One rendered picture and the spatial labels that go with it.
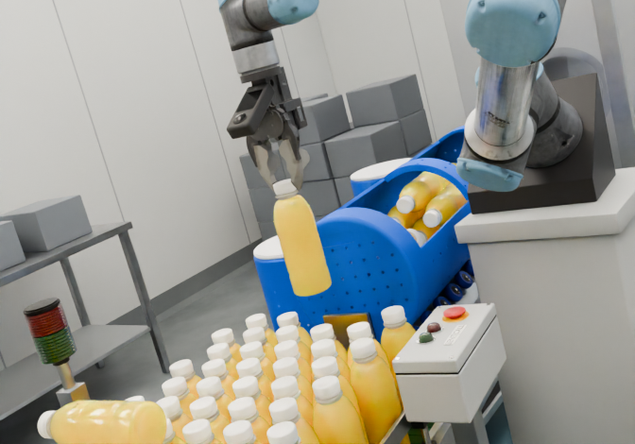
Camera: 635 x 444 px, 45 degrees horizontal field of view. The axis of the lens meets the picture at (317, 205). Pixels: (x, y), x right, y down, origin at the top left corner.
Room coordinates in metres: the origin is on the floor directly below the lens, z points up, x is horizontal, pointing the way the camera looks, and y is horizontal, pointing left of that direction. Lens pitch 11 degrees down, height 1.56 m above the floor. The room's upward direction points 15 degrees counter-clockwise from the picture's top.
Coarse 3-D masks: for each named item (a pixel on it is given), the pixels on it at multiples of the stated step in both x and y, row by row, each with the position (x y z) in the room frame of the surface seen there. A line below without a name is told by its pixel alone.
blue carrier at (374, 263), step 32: (416, 160) 1.86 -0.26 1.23; (448, 160) 2.25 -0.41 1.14; (384, 192) 1.93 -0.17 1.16; (320, 224) 1.49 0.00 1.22; (352, 224) 1.45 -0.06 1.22; (384, 224) 1.45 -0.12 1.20; (448, 224) 1.59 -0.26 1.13; (352, 256) 1.46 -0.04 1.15; (384, 256) 1.43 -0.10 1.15; (416, 256) 1.43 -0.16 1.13; (448, 256) 1.55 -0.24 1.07; (352, 288) 1.47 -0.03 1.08; (384, 288) 1.44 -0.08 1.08; (416, 288) 1.40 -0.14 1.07; (320, 320) 1.52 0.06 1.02; (416, 320) 1.46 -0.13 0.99
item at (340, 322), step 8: (368, 312) 1.41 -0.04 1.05; (328, 320) 1.45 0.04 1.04; (336, 320) 1.44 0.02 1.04; (344, 320) 1.43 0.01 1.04; (352, 320) 1.42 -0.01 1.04; (360, 320) 1.41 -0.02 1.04; (368, 320) 1.40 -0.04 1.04; (336, 328) 1.44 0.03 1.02; (344, 328) 1.43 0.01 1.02; (336, 336) 1.44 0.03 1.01; (344, 336) 1.43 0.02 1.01; (344, 344) 1.44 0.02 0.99
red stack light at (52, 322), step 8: (48, 312) 1.27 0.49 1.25; (56, 312) 1.28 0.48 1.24; (32, 320) 1.27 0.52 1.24; (40, 320) 1.27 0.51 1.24; (48, 320) 1.27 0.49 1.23; (56, 320) 1.28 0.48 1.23; (64, 320) 1.30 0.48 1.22; (32, 328) 1.27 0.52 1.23; (40, 328) 1.27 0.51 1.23; (48, 328) 1.27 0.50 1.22; (56, 328) 1.28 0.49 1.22; (32, 336) 1.28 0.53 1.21; (40, 336) 1.27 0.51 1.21
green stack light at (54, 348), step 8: (64, 328) 1.29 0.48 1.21; (48, 336) 1.27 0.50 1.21; (56, 336) 1.27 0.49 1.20; (64, 336) 1.28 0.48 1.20; (72, 336) 1.30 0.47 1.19; (40, 344) 1.27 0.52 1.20; (48, 344) 1.27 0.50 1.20; (56, 344) 1.27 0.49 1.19; (64, 344) 1.28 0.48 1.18; (72, 344) 1.29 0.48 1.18; (40, 352) 1.27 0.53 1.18; (48, 352) 1.27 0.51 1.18; (56, 352) 1.27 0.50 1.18; (64, 352) 1.27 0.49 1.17; (72, 352) 1.29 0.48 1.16; (40, 360) 1.28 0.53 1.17; (48, 360) 1.27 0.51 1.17; (56, 360) 1.27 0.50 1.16
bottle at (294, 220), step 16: (288, 208) 1.30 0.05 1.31; (304, 208) 1.30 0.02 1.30; (288, 224) 1.29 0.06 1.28; (304, 224) 1.29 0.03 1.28; (288, 240) 1.29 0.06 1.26; (304, 240) 1.29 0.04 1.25; (288, 256) 1.30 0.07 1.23; (304, 256) 1.29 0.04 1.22; (320, 256) 1.30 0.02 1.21; (288, 272) 1.31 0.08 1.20; (304, 272) 1.29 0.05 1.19; (320, 272) 1.30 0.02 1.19; (304, 288) 1.29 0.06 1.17; (320, 288) 1.29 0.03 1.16
